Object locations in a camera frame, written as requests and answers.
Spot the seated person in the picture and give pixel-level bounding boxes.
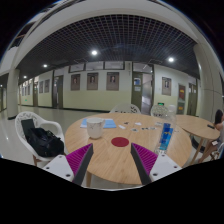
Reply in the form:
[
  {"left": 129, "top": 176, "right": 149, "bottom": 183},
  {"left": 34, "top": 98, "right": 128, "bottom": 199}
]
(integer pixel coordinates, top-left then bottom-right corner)
[{"left": 198, "top": 108, "right": 224, "bottom": 164}]

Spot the white chair behind table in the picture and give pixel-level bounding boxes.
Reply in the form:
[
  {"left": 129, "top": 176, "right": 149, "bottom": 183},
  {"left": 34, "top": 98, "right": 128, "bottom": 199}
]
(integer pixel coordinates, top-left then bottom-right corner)
[{"left": 111, "top": 103, "right": 141, "bottom": 114}]

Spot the white ceramic mug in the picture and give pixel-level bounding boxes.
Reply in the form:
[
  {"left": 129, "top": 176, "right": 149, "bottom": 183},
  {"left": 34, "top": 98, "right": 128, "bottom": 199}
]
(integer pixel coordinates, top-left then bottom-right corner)
[{"left": 87, "top": 124, "right": 103, "bottom": 139}]

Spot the red round coaster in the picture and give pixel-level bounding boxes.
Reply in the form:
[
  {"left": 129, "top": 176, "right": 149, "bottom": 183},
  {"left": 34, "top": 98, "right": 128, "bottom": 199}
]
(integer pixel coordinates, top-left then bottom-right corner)
[{"left": 111, "top": 137, "right": 129, "bottom": 147}]

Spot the blue paper sheet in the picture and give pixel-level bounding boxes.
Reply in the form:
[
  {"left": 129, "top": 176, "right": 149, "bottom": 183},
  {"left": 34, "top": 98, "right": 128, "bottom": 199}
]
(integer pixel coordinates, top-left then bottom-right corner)
[{"left": 80, "top": 117, "right": 116, "bottom": 128}]

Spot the framed portrait left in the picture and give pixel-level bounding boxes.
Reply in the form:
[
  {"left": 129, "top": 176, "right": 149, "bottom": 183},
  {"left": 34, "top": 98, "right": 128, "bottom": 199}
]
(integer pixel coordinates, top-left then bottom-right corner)
[{"left": 71, "top": 74, "right": 80, "bottom": 91}]

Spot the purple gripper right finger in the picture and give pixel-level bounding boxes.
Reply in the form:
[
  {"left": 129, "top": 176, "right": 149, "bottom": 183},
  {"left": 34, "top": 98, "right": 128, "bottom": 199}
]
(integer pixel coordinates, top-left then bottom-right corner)
[{"left": 130, "top": 142, "right": 183, "bottom": 186}]

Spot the black backpack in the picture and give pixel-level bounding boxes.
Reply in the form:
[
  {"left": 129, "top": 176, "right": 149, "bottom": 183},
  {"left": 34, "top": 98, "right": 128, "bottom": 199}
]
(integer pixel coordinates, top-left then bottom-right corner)
[{"left": 27, "top": 128, "right": 64, "bottom": 157}]

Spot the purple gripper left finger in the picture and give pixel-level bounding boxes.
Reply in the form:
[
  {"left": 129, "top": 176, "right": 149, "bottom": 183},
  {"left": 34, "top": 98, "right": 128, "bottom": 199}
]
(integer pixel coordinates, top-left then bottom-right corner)
[{"left": 42, "top": 143, "right": 94, "bottom": 187}]

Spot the white plastic chair left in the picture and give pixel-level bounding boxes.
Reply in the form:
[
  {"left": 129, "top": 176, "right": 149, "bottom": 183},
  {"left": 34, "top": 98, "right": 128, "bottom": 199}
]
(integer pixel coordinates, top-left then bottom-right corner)
[{"left": 15, "top": 111, "right": 65, "bottom": 165}]

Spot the framed portrait far right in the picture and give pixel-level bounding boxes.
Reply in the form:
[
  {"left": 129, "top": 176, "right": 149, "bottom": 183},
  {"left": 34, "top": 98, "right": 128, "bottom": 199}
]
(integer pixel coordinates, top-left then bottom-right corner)
[{"left": 162, "top": 77, "right": 171, "bottom": 96}]

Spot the black laptop on chair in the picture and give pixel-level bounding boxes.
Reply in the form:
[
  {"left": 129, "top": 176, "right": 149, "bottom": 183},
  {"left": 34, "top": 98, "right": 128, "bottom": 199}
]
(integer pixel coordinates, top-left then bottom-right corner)
[{"left": 21, "top": 119, "right": 34, "bottom": 140}]

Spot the clear plastic water bottle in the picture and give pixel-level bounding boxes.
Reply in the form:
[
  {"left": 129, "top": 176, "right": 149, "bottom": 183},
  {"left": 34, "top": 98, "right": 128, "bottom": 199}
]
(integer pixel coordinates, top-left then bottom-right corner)
[{"left": 155, "top": 105, "right": 176, "bottom": 154}]

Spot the white chair back right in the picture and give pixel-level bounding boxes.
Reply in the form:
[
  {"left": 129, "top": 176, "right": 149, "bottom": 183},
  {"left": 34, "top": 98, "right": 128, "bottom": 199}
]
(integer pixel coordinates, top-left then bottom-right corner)
[{"left": 151, "top": 105, "right": 168, "bottom": 118}]

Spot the framed portrait middle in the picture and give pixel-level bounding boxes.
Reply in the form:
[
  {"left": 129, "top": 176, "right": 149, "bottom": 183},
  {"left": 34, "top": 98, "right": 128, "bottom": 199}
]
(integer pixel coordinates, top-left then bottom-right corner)
[{"left": 87, "top": 73, "right": 98, "bottom": 90}]

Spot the round wooden table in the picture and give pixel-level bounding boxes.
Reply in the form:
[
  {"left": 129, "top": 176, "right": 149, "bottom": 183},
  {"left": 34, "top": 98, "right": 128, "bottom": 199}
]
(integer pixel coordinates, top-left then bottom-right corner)
[
  {"left": 64, "top": 112, "right": 193, "bottom": 188},
  {"left": 176, "top": 115, "right": 220, "bottom": 164}
]

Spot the framed portrait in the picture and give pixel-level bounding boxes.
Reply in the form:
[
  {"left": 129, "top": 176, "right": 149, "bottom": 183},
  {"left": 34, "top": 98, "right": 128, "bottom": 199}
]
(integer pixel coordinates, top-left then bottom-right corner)
[
  {"left": 71, "top": 74, "right": 80, "bottom": 91},
  {"left": 106, "top": 72, "right": 119, "bottom": 91},
  {"left": 162, "top": 77, "right": 171, "bottom": 96},
  {"left": 87, "top": 73, "right": 98, "bottom": 90}
]

